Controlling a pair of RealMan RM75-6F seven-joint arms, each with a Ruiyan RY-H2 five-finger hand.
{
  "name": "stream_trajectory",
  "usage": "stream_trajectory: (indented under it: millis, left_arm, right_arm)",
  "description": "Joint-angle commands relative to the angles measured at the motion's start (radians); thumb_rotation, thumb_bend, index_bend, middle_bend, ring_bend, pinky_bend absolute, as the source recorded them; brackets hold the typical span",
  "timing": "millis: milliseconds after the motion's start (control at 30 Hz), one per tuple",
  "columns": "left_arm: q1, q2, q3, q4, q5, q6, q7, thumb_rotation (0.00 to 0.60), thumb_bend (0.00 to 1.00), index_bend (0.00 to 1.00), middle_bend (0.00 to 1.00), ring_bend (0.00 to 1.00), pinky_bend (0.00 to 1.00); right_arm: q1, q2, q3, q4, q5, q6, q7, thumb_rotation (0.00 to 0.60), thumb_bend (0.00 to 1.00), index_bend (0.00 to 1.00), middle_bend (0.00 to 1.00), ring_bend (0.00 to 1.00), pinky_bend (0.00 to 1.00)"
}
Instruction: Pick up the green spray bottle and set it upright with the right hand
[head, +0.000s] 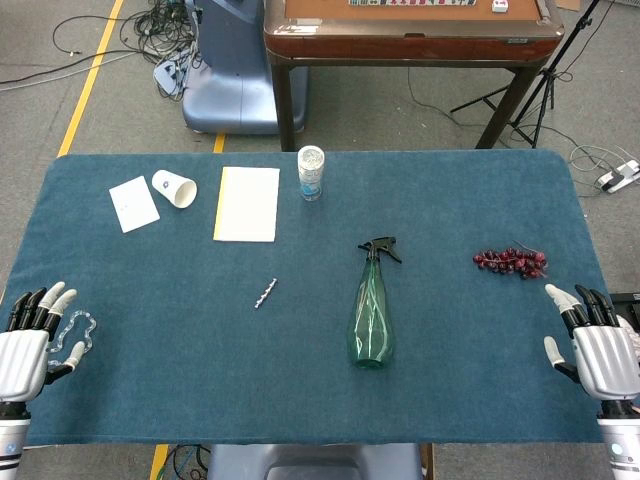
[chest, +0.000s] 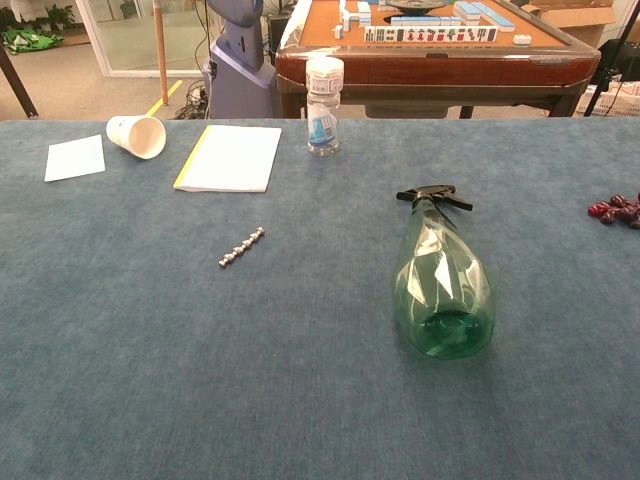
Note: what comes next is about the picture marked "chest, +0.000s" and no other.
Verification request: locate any green transparent spray bottle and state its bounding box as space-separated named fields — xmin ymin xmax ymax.
xmin=392 ymin=183 xmax=497 ymax=360

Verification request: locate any clear jar white lid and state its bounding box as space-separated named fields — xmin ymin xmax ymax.
xmin=305 ymin=55 xmax=346 ymax=157

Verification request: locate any white notepad yellow spine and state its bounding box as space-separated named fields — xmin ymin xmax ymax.
xmin=172 ymin=124 xmax=284 ymax=194

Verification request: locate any blue table cloth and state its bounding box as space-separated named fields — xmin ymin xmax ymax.
xmin=0 ymin=118 xmax=640 ymax=480

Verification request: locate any white paper cup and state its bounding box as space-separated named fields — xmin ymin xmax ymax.
xmin=105 ymin=114 xmax=167 ymax=161

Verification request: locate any brown mahjong table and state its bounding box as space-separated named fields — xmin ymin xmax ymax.
xmin=274 ymin=0 xmax=602 ymax=120

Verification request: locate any face-up mahjong tile row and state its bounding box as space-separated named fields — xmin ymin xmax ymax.
xmin=363 ymin=25 xmax=499 ymax=44

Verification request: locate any wooden pole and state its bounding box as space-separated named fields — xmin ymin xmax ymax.
xmin=152 ymin=0 xmax=170 ymax=106

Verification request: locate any white paper card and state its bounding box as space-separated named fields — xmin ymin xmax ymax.
xmin=43 ymin=133 xmax=107 ymax=183

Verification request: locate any red grape bunch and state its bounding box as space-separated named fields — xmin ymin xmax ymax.
xmin=587 ymin=191 xmax=640 ymax=227

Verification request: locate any white plastic crate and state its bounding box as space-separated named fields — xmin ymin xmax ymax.
xmin=574 ymin=82 xmax=640 ymax=119

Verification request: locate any cardboard box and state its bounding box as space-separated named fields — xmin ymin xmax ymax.
xmin=519 ymin=0 xmax=640 ymax=49

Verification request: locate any dark slanted pole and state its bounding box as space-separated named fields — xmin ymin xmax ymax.
xmin=0 ymin=43 xmax=40 ymax=120

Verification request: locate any black tripod stand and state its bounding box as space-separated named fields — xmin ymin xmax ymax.
xmin=583 ymin=0 xmax=640 ymax=119

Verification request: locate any green bag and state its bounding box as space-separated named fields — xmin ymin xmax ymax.
xmin=1 ymin=28 xmax=65 ymax=55

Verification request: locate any silver metal bead chain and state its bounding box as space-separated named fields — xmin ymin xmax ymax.
xmin=217 ymin=226 xmax=266 ymax=270

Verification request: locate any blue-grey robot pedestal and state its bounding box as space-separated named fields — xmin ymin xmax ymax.
xmin=203 ymin=0 xmax=279 ymax=120

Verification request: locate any floor cable tangle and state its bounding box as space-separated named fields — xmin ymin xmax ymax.
xmin=174 ymin=79 xmax=209 ymax=120

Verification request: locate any blue-backed mahjong tile wall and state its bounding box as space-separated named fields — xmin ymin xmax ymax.
xmin=390 ymin=15 xmax=464 ymax=27
xmin=339 ymin=0 xmax=374 ymax=26
xmin=452 ymin=0 xmax=516 ymax=32

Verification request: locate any white glass door frame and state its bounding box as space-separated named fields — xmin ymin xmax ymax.
xmin=74 ymin=0 xmax=211 ymax=79

